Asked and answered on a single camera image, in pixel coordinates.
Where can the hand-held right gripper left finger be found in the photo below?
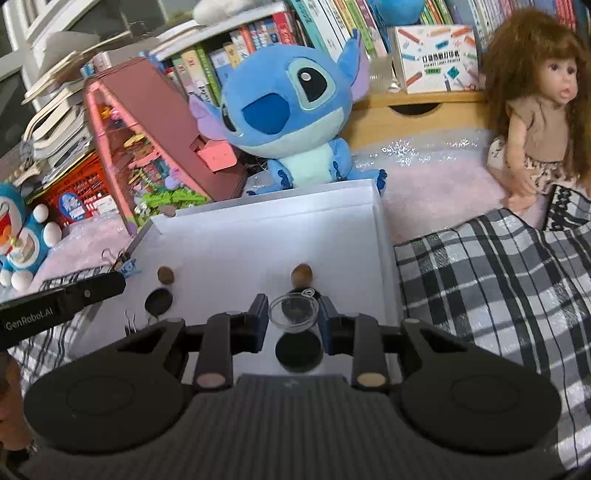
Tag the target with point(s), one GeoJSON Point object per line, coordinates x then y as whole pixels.
{"type": "Point", "coordinates": [258, 321]}

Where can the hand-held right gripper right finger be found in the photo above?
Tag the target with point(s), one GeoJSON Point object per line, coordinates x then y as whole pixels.
{"type": "Point", "coordinates": [327, 325]}

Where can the clear glass jar black base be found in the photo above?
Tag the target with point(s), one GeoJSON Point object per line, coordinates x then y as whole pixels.
{"type": "Point", "coordinates": [298, 353]}

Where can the brown walnut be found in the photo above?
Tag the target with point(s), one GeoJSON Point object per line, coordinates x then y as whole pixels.
{"type": "Point", "coordinates": [165, 275]}
{"type": "Point", "coordinates": [302, 273]}

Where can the white shallow cardboard box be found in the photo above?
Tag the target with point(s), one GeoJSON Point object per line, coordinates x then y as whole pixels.
{"type": "Point", "coordinates": [258, 230]}

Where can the black round lid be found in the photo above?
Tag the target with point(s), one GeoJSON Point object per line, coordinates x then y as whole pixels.
{"type": "Point", "coordinates": [158, 301]}

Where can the person's left forearm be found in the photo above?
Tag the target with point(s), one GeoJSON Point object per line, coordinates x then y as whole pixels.
{"type": "Point", "coordinates": [9, 401]}

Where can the blue white cat plush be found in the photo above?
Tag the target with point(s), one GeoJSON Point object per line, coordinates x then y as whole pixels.
{"type": "Point", "coordinates": [23, 235]}

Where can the black binder clip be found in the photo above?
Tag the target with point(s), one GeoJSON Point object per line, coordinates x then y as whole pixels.
{"type": "Point", "coordinates": [132, 323]}
{"type": "Point", "coordinates": [115, 259]}

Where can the small blue clip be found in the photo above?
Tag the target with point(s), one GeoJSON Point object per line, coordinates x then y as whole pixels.
{"type": "Point", "coordinates": [130, 268]}

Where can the blue round cartoon card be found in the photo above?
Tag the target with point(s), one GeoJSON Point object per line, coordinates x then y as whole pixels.
{"type": "Point", "coordinates": [71, 205]}

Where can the red plastic crate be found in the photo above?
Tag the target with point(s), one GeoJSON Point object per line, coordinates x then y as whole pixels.
{"type": "Point", "coordinates": [87, 180]}

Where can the black white plaid blanket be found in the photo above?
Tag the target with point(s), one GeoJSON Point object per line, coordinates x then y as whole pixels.
{"type": "Point", "coordinates": [485, 286]}

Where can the stack of worn books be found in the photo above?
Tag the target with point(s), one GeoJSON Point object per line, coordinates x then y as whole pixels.
{"type": "Point", "coordinates": [60, 129]}

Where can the pink fuzzy blanket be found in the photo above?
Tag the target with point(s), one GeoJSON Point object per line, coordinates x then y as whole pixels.
{"type": "Point", "coordinates": [438, 184]}

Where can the wooden drawer box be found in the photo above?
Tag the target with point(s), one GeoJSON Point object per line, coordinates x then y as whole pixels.
{"type": "Point", "coordinates": [369, 120]}

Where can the blue alien plush toy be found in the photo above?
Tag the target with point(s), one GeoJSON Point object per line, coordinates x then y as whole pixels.
{"type": "Point", "coordinates": [277, 106]}

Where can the pink triangular toy house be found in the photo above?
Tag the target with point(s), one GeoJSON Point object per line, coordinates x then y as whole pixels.
{"type": "Point", "coordinates": [157, 106]}

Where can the clear plastic cup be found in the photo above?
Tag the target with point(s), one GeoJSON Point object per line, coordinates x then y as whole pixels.
{"type": "Point", "coordinates": [383, 74]}

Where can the row of colourful books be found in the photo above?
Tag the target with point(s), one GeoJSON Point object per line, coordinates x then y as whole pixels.
{"type": "Point", "coordinates": [249, 37]}

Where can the white box with pencil print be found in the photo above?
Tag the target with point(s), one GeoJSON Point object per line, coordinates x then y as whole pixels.
{"type": "Point", "coordinates": [436, 57]}

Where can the brown haired doll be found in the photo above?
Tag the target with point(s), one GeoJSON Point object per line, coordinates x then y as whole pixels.
{"type": "Point", "coordinates": [540, 124]}

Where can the pink white plush toy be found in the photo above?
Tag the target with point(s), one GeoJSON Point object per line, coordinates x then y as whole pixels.
{"type": "Point", "coordinates": [217, 7]}

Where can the large blue plush toy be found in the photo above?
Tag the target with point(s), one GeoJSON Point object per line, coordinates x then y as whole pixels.
{"type": "Point", "coordinates": [397, 9]}

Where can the row of thin books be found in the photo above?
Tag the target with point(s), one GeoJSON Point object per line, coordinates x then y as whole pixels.
{"type": "Point", "coordinates": [485, 11]}

